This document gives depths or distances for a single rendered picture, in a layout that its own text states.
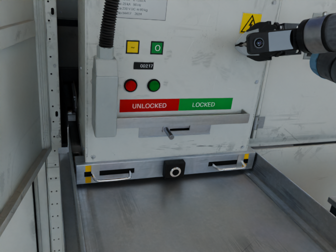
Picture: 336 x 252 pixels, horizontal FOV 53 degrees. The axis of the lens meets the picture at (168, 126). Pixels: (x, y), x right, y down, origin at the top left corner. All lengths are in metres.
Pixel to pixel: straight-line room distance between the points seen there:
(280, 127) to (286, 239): 0.61
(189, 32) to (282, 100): 0.59
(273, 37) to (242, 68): 0.20
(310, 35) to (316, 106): 0.72
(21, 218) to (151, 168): 0.50
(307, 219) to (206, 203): 0.25
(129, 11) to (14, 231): 0.82
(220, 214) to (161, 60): 0.41
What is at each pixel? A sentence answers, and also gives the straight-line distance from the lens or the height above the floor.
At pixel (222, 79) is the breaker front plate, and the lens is 0.94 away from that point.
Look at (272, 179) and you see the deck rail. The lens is 1.04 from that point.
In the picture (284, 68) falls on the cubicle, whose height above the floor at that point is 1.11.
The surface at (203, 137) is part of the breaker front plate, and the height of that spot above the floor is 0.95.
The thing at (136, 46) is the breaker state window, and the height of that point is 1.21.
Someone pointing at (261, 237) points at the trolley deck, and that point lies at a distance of 0.86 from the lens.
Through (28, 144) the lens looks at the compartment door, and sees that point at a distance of 1.01.
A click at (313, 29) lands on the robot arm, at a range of 0.75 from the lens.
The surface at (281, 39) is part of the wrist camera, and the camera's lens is 0.78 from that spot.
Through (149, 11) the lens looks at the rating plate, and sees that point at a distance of 0.82.
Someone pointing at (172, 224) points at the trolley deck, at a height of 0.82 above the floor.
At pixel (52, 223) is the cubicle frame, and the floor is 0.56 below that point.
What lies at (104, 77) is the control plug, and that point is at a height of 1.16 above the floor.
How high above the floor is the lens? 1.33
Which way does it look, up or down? 21 degrees down
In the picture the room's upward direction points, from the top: 5 degrees clockwise
